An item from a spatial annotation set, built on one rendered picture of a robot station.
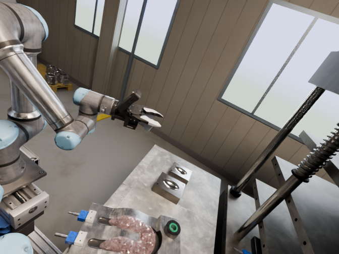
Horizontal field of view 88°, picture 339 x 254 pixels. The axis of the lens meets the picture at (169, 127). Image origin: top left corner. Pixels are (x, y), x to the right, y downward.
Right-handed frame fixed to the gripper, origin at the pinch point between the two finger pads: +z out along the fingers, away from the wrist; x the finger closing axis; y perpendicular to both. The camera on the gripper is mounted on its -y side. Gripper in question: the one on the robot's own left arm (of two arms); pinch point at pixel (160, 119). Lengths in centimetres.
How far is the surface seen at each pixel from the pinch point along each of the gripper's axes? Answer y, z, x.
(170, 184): 63, 27, -16
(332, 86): -34, 76, -26
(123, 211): 55, -1, 15
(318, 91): -28, 87, -43
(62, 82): 166, -180, -248
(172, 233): 48, 25, 23
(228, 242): 66, 70, 13
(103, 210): 58, -11, 16
